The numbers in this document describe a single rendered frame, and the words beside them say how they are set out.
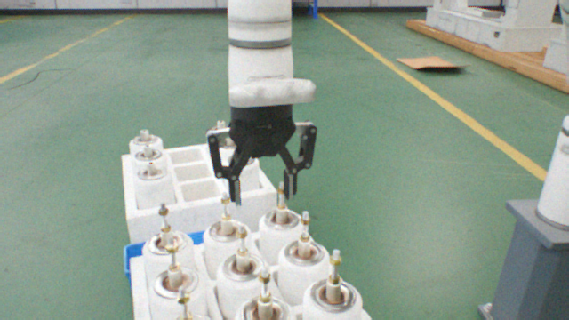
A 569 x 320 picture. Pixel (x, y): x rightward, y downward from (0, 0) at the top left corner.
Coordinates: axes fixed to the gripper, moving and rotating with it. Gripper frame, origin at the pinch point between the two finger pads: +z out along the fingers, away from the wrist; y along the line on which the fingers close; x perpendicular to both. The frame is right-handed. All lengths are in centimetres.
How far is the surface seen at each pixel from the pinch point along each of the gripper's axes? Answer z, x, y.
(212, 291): 28.9, -15.0, 7.1
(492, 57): 43, -243, -241
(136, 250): 37, -42, 23
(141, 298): 28.9, -16.2, 19.9
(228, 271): 21.6, -11.0, 4.1
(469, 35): 35, -298, -258
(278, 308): 21.6, -0.5, -2.3
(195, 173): 32, -72, 7
